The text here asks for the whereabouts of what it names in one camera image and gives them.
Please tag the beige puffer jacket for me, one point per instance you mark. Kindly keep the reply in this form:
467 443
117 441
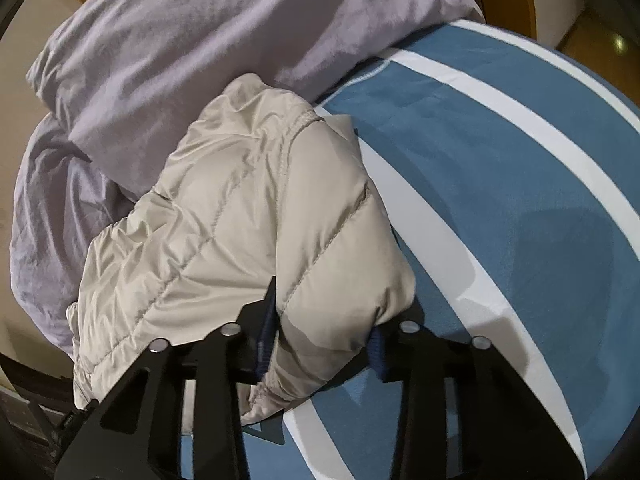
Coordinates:
225 240

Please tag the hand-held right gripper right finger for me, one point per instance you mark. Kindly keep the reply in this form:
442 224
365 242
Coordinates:
378 355

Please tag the blue white striped bed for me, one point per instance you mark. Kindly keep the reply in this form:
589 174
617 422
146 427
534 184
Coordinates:
525 185

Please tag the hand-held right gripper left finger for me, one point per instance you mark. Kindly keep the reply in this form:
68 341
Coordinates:
265 340

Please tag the lilac pillow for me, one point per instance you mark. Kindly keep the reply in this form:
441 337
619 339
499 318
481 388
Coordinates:
55 240
210 40

